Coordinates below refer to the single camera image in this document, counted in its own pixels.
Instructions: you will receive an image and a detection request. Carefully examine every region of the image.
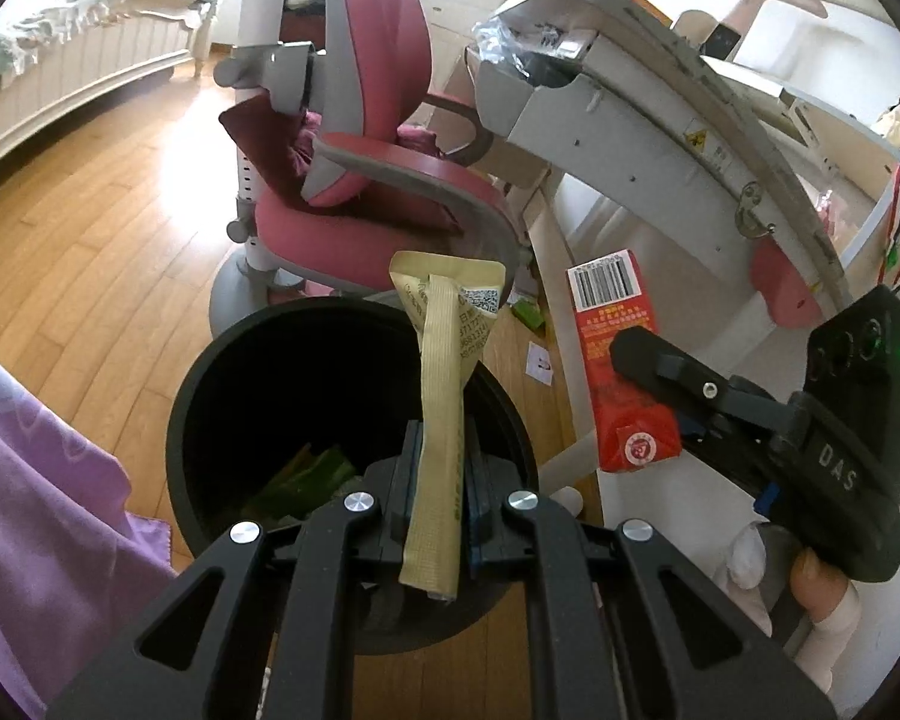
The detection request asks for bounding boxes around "clear plastic bag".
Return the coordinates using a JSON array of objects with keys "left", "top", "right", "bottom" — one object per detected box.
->
[{"left": 474, "top": 11, "right": 595, "bottom": 85}]

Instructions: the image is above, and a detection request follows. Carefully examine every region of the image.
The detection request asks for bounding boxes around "white dresser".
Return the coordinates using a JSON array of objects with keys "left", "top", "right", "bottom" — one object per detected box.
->
[{"left": 412, "top": 0, "right": 542, "bottom": 128}]

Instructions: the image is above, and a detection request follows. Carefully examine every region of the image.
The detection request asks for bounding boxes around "green scrap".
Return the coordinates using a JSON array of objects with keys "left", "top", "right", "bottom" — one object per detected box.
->
[{"left": 510, "top": 298, "right": 547, "bottom": 337}]

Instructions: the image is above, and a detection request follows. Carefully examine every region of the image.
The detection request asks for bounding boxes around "white paper scrap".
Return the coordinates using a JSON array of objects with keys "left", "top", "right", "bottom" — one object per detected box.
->
[{"left": 526, "top": 341, "right": 557, "bottom": 384}]

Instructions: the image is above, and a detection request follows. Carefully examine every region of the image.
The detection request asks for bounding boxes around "green wrapper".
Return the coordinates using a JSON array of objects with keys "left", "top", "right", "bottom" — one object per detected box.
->
[{"left": 251, "top": 446, "right": 361, "bottom": 522}]

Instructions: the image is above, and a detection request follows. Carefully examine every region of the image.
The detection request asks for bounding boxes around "black trash bin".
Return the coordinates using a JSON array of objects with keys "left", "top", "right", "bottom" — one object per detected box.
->
[{"left": 166, "top": 298, "right": 539, "bottom": 653}]

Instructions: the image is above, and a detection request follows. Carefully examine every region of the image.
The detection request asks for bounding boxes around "beige stick sachet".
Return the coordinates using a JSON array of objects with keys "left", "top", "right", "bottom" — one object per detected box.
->
[{"left": 388, "top": 251, "right": 507, "bottom": 602}]

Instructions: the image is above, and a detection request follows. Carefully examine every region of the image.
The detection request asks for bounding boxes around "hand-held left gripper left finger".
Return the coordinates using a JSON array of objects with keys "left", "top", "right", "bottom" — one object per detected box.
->
[{"left": 45, "top": 421, "right": 425, "bottom": 720}]

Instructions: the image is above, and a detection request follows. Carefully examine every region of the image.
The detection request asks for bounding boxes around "pink desk chair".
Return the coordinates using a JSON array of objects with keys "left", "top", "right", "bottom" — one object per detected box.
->
[{"left": 208, "top": 0, "right": 533, "bottom": 338}]

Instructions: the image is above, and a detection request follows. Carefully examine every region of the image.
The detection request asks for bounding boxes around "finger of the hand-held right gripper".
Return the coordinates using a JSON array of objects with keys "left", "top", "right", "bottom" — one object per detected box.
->
[
  {"left": 609, "top": 326, "right": 796, "bottom": 440},
  {"left": 675, "top": 420, "right": 785, "bottom": 512}
]

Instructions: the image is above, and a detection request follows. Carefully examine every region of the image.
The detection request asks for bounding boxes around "red drink carton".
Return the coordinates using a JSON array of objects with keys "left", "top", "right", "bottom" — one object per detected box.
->
[{"left": 566, "top": 249, "right": 682, "bottom": 473}]

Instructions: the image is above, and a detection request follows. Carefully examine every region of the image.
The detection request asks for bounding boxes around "dark red cushion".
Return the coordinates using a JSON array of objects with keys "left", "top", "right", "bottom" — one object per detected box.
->
[{"left": 219, "top": 97, "right": 323, "bottom": 205}]

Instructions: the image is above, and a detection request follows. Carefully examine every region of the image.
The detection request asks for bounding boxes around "grey white study desk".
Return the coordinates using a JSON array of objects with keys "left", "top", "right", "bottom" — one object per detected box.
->
[{"left": 465, "top": 0, "right": 900, "bottom": 541}]

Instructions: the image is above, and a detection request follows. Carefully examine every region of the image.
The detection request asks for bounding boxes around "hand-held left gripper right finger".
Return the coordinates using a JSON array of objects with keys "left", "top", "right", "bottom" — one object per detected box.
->
[{"left": 461, "top": 427, "right": 833, "bottom": 720}]

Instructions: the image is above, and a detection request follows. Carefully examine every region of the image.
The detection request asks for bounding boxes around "floral quilt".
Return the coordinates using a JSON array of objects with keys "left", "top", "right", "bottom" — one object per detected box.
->
[{"left": 0, "top": 0, "right": 218, "bottom": 91}]

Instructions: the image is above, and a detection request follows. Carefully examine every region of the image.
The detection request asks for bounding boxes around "purple tablecloth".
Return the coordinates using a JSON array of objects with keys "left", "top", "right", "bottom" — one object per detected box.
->
[{"left": 0, "top": 337, "right": 177, "bottom": 720}]

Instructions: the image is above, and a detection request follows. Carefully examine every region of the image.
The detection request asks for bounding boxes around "white bed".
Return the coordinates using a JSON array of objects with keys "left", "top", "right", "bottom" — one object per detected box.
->
[{"left": 0, "top": 0, "right": 218, "bottom": 200}]

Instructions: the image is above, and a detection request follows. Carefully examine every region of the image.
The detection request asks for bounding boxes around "person's right hand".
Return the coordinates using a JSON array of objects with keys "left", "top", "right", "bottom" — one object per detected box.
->
[{"left": 789, "top": 549, "right": 865, "bottom": 691}]

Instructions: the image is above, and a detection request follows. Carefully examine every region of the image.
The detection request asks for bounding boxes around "metal desk hook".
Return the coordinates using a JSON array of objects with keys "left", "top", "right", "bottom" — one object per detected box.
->
[{"left": 735, "top": 181, "right": 778, "bottom": 238}]

